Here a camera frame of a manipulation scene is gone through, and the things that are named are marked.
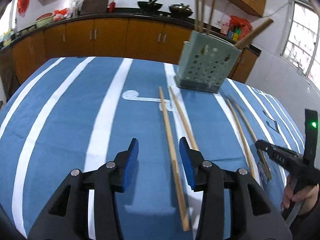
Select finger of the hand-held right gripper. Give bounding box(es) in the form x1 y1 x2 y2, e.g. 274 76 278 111
255 140 275 155

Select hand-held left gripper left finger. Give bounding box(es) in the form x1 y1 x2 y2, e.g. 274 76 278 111
27 138 139 240

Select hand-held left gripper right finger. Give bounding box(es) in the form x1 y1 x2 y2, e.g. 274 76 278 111
179 137 293 240

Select green perforated utensil holder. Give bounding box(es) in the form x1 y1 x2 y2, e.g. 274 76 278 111
174 30 243 94

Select person's right hand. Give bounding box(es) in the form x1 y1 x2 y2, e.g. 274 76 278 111
280 177 320 214

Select blue white striped tablecloth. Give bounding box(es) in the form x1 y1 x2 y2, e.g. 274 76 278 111
0 56 309 240

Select barred window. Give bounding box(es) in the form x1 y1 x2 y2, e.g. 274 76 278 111
280 0 320 90

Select wooden base cabinets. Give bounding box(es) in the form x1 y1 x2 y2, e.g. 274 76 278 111
0 17 262 88

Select red crumpled plastic bag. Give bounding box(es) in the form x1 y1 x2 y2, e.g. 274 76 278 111
229 15 253 30

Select black kitchen countertop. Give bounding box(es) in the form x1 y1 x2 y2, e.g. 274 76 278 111
0 7 262 54

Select dark cloth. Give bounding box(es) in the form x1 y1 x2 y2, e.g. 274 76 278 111
0 47 20 100

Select black lidded wok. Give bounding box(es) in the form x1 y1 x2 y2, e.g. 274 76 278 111
169 3 194 18

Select black open wok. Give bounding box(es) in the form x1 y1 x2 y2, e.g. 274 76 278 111
137 0 164 12

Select dark wooden cutting board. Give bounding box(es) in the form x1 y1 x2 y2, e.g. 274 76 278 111
80 0 110 15

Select clear plastic bag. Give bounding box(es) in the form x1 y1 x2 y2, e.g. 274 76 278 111
70 0 84 18

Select red white plastic bag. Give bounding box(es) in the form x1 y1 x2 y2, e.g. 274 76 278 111
53 8 70 22

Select green plastic basin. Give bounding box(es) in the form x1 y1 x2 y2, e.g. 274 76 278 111
35 17 54 28

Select yellow detergent bottle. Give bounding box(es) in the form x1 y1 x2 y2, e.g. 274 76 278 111
2 29 13 46

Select red hanging plastic bag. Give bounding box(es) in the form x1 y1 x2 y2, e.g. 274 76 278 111
17 0 32 18

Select long grey wall cable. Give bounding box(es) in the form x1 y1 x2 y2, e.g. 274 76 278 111
269 4 292 18

